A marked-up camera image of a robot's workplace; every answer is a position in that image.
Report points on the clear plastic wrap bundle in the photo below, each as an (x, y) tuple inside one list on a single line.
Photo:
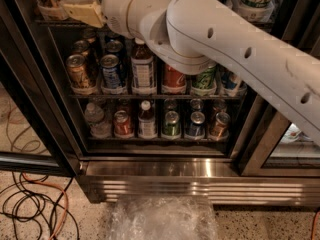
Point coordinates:
[(163, 218)]

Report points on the blue can bottom shelf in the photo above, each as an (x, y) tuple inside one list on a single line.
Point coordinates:
[(195, 126)]

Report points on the blue Pepsi can middle front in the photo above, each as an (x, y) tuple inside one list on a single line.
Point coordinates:
[(112, 71)]

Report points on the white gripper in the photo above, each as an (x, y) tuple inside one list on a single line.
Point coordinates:
[(115, 9)]

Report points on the red can bottom shelf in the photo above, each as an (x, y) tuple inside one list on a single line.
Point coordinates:
[(122, 123)]

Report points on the clear water bottle bottom shelf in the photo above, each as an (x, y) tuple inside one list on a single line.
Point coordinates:
[(96, 118)]

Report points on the red Coke can middle front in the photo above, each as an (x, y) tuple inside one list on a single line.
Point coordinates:
[(173, 78)]

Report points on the brown tea bottle middle shelf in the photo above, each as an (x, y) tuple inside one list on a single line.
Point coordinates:
[(142, 62)]

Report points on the open fridge door left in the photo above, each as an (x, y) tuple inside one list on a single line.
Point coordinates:
[(21, 78)]

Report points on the green can middle front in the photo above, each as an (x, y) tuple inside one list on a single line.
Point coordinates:
[(205, 79)]

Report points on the gold can middle front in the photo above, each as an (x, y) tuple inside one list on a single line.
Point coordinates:
[(79, 73)]

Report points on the blue can middle second row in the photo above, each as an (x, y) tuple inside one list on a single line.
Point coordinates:
[(115, 47)]

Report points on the gold can bottom right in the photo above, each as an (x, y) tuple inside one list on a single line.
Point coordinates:
[(220, 124)]

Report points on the stainless steel fridge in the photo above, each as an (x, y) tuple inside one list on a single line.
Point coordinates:
[(240, 170)]

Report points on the green can bottom shelf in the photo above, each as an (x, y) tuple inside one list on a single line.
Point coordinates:
[(171, 125)]

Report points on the silver blue can middle front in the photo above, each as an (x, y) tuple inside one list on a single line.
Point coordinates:
[(230, 80)]

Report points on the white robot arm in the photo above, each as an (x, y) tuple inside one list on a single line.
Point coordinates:
[(188, 34)]

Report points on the brown tea bottle bottom shelf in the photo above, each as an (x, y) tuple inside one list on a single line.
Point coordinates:
[(147, 123)]

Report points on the brown tea bottle shelf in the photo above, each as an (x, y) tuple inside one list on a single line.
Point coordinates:
[(142, 62), (147, 123)]

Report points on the gold can middle second row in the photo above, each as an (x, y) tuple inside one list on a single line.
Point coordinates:
[(84, 48)]

